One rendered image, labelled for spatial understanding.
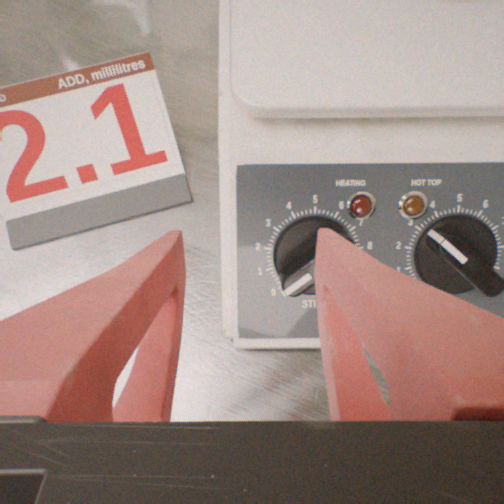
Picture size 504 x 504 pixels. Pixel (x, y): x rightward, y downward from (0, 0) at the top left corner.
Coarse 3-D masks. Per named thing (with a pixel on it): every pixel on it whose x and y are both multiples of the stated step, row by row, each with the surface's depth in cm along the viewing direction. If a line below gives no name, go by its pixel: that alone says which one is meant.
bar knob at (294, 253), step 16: (304, 224) 21; (320, 224) 21; (336, 224) 21; (288, 240) 21; (304, 240) 21; (352, 240) 19; (288, 256) 21; (304, 256) 20; (288, 272) 20; (304, 272) 20; (288, 288) 20; (304, 288) 20
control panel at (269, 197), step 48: (240, 192) 21; (288, 192) 21; (336, 192) 21; (384, 192) 21; (432, 192) 21; (480, 192) 21; (240, 240) 21; (384, 240) 21; (240, 288) 22; (240, 336) 22; (288, 336) 22
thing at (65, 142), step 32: (64, 96) 24; (96, 96) 24; (128, 96) 25; (0, 128) 24; (32, 128) 24; (64, 128) 25; (96, 128) 25; (128, 128) 25; (160, 128) 26; (0, 160) 25; (32, 160) 25; (64, 160) 25; (96, 160) 26; (128, 160) 26; (160, 160) 26; (0, 192) 25; (32, 192) 26; (64, 192) 26
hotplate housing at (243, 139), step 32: (224, 0) 22; (224, 32) 22; (224, 64) 21; (224, 96) 21; (224, 128) 21; (256, 128) 20; (288, 128) 20; (320, 128) 20; (352, 128) 20; (384, 128) 20; (416, 128) 20; (448, 128) 20; (480, 128) 20; (224, 160) 21; (256, 160) 20; (288, 160) 20; (320, 160) 20; (352, 160) 20; (384, 160) 20; (416, 160) 20; (448, 160) 20; (480, 160) 20; (224, 192) 21; (224, 224) 21; (224, 256) 22; (224, 288) 22; (224, 320) 23
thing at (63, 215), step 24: (168, 120) 26; (168, 168) 27; (72, 192) 26; (96, 192) 26; (120, 192) 26; (144, 192) 26; (168, 192) 26; (24, 216) 26; (48, 216) 26; (72, 216) 26; (96, 216) 26; (120, 216) 26; (24, 240) 26; (48, 240) 26
